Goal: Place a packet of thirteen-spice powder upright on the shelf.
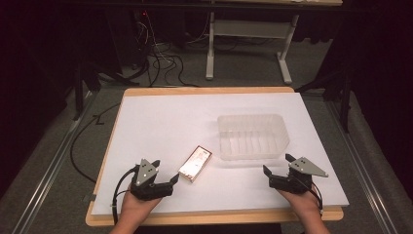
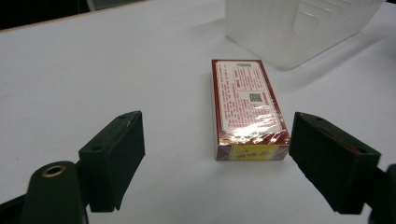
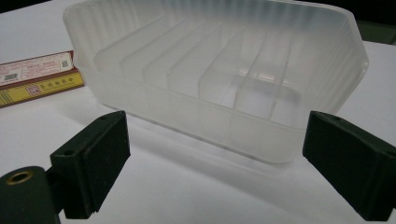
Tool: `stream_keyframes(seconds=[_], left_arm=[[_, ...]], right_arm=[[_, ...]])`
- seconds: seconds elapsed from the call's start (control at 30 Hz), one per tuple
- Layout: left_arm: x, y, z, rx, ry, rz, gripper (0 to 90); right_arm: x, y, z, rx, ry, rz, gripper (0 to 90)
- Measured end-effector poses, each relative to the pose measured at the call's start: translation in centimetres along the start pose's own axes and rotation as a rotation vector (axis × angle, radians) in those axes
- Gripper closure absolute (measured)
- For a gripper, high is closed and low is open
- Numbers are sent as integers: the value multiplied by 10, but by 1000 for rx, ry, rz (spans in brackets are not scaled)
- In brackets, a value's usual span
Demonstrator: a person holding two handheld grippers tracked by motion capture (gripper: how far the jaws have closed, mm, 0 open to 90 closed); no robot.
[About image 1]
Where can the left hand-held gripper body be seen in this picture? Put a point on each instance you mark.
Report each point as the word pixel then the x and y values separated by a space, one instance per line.
pixel 147 190

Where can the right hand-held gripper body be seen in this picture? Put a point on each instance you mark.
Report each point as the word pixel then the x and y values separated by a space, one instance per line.
pixel 293 180

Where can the red and white packet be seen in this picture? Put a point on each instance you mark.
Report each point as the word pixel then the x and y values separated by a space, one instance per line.
pixel 195 164

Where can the clear plastic container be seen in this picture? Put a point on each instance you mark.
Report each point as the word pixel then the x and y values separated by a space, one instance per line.
pixel 253 136

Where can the person's left hand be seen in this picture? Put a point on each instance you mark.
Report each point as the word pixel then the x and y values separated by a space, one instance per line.
pixel 138 208

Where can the person's right hand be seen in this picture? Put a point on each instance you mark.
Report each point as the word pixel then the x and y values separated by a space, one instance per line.
pixel 300 203

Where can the white board table cover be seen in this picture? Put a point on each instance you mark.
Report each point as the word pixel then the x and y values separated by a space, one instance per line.
pixel 181 123

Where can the black stand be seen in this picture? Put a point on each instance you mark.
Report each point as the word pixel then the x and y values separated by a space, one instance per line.
pixel 79 87
pixel 345 97

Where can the metal floor rail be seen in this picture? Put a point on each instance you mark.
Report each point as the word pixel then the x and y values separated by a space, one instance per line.
pixel 48 172
pixel 360 162

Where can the white metal desk frame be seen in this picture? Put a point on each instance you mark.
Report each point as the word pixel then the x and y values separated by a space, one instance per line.
pixel 209 55

